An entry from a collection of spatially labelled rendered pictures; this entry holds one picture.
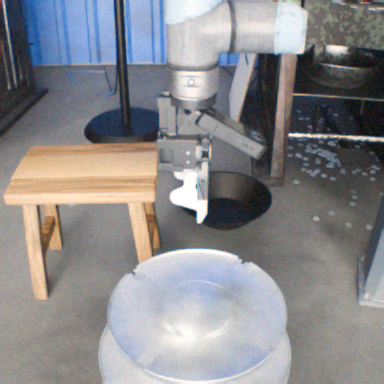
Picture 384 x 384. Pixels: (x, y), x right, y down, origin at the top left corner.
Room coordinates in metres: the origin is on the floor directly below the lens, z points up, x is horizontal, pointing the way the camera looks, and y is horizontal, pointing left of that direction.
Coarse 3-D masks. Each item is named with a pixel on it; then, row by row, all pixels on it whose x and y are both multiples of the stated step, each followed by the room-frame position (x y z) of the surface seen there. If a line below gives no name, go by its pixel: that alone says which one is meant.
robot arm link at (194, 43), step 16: (176, 0) 0.59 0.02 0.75; (192, 0) 0.59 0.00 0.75; (208, 0) 0.59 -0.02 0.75; (176, 16) 0.59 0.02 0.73; (192, 16) 0.58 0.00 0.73; (208, 16) 0.59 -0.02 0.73; (224, 16) 0.60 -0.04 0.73; (176, 32) 0.59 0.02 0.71; (192, 32) 0.59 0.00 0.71; (208, 32) 0.59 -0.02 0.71; (224, 32) 0.59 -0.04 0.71; (176, 48) 0.59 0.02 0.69; (192, 48) 0.59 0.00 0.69; (208, 48) 0.59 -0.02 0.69; (224, 48) 0.60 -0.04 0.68; (176, 64) 0.59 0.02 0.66; (192, 64) 0.59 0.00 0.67; (208, 64) 0.59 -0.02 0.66
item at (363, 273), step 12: (372, 240) 0.86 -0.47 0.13; (372, 252) 0.83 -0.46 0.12; (360, 264) 0.90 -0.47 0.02; (372, 264) 0.79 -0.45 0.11; (360, 276) 0.85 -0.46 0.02; (372, 276) 0.78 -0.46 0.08; (360, 288) 0.80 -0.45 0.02; (372, 288) 0.77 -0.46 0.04; (360, 300) 0.76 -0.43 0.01; (372, 300) 0.76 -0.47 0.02
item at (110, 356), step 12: (108, 324) 0.46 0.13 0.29; (108, 336) 0.44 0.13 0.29; (108, 348) 0.41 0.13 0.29; (276, 348) 0.41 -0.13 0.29; (288, 348) 0.41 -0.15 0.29; (108, 360) 0.39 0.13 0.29; (120, 360) 0.39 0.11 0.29; (264, 360) 0.39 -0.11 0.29; (276, 360) 0.39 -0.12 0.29; (288, 360) 0.39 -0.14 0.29; (108, 372) 0.37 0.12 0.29; (120, 372) 0.37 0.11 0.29; (132, 372) 0.37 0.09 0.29; (144, 372) 0.37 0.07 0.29; (252, 372) 0.37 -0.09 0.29; (264, 372) 0.37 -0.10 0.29; (276, 372) 0.37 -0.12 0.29; (288, 372) 0.37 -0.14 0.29
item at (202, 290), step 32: (160, 256) 0.62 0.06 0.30; (192, 256) 0.62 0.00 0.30; (224, 256) 0.62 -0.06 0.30; (128, 288) 0.54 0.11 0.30; (160, 288) 0.54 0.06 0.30; (192, 288) 0.53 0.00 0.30; (224, 288) 0.54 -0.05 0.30; (256, 288) 0.54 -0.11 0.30; (128, 320) 0.47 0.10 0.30; (160, 320) 0.47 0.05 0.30; (192, 320) 0.46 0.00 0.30; (224, 320) 0.46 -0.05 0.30; (256, 320) 0.47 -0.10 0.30; (128, 352) 0.40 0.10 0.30; (160, 352) 0.40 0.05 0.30; (192, 352) 0.40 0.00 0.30; (224, 352) 0.40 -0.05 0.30; (256, 352) 0.40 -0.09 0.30
